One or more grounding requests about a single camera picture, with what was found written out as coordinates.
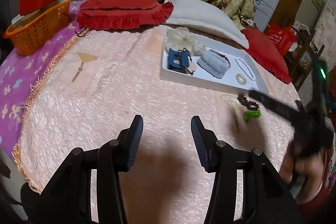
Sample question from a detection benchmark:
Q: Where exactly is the white cardboard box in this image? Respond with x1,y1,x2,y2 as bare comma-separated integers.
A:
160,27,269,94

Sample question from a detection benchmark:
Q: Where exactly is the red shopping bag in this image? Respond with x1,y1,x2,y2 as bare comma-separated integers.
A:
267,24,296,55

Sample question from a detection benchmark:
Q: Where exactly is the wooden shelf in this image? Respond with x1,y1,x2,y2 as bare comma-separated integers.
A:
285,21,326,88

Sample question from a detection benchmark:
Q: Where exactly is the dark red bead bracelet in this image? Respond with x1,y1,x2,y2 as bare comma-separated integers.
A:
209,49,232,67

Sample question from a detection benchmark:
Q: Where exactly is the beige pillow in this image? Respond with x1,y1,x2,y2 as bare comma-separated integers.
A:
163,0,250,49

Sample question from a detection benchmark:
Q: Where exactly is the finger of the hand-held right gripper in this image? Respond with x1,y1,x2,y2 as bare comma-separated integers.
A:
248,90,305,125

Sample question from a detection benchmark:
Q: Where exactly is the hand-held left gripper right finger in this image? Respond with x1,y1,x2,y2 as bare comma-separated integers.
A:
190,116,305,224

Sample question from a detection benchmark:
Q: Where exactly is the white pearl bracelet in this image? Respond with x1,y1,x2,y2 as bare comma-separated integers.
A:
234,57,256,81

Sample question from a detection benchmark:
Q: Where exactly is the cream dotted scrunchie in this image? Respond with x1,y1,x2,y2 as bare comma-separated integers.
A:
167,28,208,55

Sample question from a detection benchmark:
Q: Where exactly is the blue hair claw clip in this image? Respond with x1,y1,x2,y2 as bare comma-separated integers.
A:
167,48,192,73

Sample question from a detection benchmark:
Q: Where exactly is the floral curtain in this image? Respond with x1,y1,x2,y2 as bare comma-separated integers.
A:
314,0,336,62

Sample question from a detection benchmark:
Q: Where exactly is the orange plastic basket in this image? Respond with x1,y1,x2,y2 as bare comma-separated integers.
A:
3,0,73,56

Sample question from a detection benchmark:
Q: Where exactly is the person's right forearm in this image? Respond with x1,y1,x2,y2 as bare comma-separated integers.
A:
297,151,336,205

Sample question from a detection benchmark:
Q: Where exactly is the purple floral mattress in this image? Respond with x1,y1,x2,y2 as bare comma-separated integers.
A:
0,1,91,159

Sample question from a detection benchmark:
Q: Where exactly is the brown bead bracelet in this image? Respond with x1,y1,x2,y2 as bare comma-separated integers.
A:
238,93,260,111

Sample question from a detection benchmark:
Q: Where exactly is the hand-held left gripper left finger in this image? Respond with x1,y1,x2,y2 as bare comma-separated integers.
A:
37,114,144,224

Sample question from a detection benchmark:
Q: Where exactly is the red frilled pillow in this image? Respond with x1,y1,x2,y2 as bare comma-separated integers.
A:
77,0,174,31

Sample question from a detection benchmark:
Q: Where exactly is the pink fluffy blanket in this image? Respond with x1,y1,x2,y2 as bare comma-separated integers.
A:
12,25,319,224

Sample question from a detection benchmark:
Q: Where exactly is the black hook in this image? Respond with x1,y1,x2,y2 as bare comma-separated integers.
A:
75,27,90,38

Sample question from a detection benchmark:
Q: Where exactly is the green bead bracelet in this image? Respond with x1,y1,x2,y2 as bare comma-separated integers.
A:
243,109,262,123

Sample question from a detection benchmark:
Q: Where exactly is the person's right hand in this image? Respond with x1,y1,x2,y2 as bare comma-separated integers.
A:
280,152,323,188

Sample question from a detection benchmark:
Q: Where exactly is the thin metallic bracelet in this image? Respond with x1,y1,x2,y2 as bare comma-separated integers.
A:
235,73,248,86

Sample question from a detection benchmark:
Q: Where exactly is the plain red pillow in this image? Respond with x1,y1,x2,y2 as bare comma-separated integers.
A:
240,28,293,84

